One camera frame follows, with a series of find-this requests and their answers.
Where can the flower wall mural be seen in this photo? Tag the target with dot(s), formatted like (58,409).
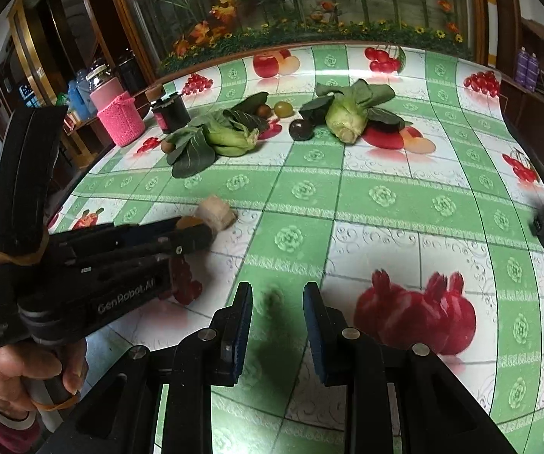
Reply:
(300,0)

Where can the purple bottle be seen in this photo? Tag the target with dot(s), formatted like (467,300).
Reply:
(521,66)
(531,71)

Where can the green fruit-print tablecloth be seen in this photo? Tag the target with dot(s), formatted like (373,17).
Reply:
(385,198)

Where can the green bok choy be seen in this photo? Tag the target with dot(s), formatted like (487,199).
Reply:
(345,118)
(224,139)

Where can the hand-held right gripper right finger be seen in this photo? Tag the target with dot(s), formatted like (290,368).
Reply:
(312,331)

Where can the person's left hand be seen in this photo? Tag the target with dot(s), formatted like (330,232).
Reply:
(16,378)

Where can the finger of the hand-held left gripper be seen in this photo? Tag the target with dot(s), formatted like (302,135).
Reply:
(111,234)
(158,250)

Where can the dark purple round fruit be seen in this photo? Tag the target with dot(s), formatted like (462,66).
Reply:
(301,129)

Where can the pink knit-sleeved bottle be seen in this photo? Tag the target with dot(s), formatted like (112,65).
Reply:
(116,116)

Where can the low wooden cabinet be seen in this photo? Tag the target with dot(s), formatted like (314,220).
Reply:
(531,108)

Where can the small dark brown fruit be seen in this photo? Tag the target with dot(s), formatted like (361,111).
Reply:
(264,110)

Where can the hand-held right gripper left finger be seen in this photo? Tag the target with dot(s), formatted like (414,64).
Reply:
(241,335)

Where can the blue plastic jug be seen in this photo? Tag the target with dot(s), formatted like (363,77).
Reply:
(74,101)

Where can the yellow-green round fruit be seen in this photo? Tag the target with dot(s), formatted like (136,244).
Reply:
(283,108)

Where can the beige food chunk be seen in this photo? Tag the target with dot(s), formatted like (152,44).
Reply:
(215,213)

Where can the black cup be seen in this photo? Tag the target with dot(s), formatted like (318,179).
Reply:
(171,113)

